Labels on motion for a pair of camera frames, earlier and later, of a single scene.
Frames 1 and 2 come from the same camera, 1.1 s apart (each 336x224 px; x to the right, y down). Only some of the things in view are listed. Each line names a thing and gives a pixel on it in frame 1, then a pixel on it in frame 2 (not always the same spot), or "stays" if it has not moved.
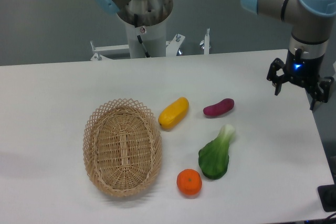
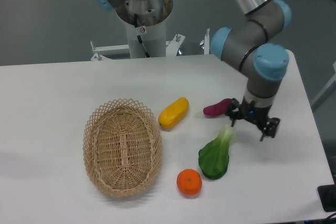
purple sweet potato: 224,106 stays
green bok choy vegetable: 213,157 stays
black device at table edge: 327,196 stays
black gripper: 306,72 -> 256,115
